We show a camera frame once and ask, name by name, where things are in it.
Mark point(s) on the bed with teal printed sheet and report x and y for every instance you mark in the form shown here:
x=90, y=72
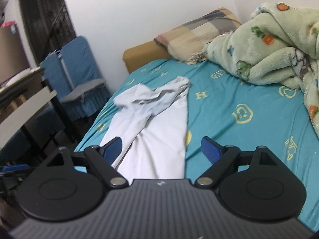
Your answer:
x=236, y=129

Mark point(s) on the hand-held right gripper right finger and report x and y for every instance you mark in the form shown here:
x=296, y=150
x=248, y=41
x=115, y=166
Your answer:
x=210, y=150

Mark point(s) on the green printed fleece blanket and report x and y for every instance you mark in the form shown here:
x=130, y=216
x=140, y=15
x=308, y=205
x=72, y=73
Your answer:
x=269, y=52

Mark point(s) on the blue covered chair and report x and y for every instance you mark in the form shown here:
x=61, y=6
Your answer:
x=79, y=59
x=53, y=74

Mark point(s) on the pink container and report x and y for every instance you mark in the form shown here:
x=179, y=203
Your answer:
x=7, y=25

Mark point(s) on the gold refrigerator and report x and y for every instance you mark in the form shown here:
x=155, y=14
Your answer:
x=12, y=52

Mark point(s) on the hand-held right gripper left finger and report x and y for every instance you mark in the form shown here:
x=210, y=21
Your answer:
x=113, y=149

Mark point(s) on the dark window with grille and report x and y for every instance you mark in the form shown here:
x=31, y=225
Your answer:
x=47, y=20

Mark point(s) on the dark dining table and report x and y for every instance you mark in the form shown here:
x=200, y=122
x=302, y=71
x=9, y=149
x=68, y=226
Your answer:
x=22, y=84

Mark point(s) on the white plates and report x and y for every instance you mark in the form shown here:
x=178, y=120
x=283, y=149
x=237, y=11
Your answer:
x=20, y=76

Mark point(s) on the plaid beige pillow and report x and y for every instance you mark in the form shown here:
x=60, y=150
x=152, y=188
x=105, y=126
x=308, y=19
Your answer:
x=197, y=34

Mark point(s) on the tan bed headboard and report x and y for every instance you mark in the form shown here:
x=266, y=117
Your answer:
x=142, y=56

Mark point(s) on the white wooden board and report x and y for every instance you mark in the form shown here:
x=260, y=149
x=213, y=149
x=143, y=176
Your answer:
x=25, y=114

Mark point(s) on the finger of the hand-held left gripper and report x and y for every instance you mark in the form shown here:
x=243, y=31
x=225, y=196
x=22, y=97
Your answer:
x=15, y=168

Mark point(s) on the grey seat cushion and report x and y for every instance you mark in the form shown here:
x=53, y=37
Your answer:
x=82, y=90

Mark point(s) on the white shirt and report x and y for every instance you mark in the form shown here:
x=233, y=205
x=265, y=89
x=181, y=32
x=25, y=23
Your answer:
x=154, y=134

